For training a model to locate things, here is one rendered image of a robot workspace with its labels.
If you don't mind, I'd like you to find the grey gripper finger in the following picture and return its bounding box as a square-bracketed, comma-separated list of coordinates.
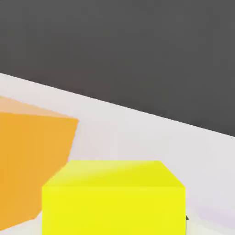
[185, 215, 203, 235]

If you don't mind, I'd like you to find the large orange box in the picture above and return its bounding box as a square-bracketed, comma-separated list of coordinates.
[0, 96, 79, 231]

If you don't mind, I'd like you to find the small yellow cube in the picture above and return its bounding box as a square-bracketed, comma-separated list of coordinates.
[41, 160, 186, 235]

